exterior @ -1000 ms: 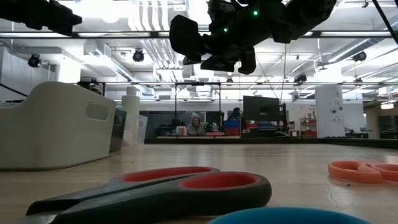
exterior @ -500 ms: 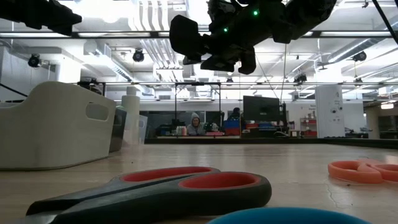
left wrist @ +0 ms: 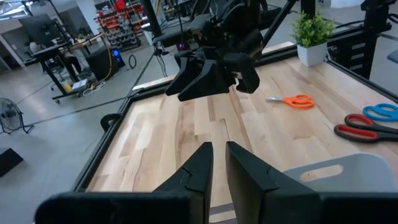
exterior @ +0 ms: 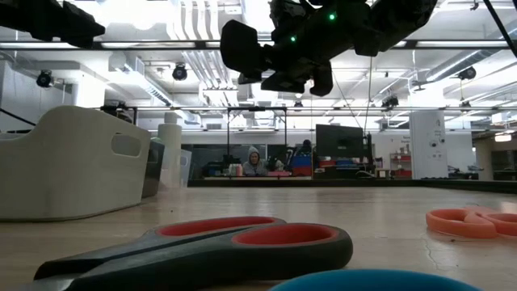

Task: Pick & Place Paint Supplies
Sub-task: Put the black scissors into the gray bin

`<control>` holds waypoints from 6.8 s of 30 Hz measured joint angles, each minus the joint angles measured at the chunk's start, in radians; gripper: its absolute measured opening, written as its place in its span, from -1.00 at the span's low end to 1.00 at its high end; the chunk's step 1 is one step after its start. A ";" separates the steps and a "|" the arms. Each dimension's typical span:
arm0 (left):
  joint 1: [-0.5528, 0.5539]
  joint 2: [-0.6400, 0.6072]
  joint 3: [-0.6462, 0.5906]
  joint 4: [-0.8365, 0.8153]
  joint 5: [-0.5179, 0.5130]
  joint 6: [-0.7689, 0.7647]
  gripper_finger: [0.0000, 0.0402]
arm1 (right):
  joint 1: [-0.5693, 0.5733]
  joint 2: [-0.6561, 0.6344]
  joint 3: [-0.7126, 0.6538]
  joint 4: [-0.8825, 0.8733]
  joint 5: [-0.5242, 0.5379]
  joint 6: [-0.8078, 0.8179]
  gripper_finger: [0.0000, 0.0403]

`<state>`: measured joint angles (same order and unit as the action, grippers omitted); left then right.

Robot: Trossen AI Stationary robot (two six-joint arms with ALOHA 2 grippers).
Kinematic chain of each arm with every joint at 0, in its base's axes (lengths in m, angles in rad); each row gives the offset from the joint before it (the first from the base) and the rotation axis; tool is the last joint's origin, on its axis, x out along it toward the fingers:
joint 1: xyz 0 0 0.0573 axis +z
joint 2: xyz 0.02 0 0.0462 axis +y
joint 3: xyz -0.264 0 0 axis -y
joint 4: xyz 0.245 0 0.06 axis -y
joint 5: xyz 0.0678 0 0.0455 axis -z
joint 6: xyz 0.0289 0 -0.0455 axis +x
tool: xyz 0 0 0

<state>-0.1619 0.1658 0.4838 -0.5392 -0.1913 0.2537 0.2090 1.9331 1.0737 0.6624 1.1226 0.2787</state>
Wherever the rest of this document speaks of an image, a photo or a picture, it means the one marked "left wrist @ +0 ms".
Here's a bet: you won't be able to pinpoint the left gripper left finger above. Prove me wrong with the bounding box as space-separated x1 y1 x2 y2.
34 141 215 224

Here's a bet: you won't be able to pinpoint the black standing floor fan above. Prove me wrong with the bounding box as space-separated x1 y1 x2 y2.
0 97 35 136

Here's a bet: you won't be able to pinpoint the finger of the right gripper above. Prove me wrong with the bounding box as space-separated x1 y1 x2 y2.
177 58 236 103
164 57 206 96

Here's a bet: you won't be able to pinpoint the blue handled scissors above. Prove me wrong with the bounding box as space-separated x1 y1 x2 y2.
362 103 398 123

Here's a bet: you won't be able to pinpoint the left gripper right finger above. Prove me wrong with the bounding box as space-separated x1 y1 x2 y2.
225 141 398 224

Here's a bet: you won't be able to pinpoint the yellow floor cable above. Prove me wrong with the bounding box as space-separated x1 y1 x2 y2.
90 45 113 90

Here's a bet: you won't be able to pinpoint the light grey plastic bin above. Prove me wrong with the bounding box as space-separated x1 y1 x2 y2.
283 152 398 194

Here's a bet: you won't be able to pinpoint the black red handled scissors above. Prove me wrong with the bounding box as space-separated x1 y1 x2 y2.
333 113 398 144

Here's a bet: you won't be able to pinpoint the small orange scissors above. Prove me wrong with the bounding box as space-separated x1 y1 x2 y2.
265 93 315 110

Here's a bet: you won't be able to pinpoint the black desk monitor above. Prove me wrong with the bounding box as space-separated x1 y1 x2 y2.
17 13 60 48

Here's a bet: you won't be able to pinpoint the green potted plant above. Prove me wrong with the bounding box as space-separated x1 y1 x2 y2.
291 10 336 68

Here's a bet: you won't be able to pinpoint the black rolling desk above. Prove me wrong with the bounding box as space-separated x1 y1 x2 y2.
30 32 107 105

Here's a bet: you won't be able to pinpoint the black computer tower blue light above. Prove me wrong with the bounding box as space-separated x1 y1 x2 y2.
85 45 126 82

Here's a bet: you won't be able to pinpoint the black wedge floor object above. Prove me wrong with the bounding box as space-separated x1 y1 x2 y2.
0 147 24 178

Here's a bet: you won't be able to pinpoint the storage shelf with bins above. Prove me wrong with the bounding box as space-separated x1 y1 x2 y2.
94 0 146 52

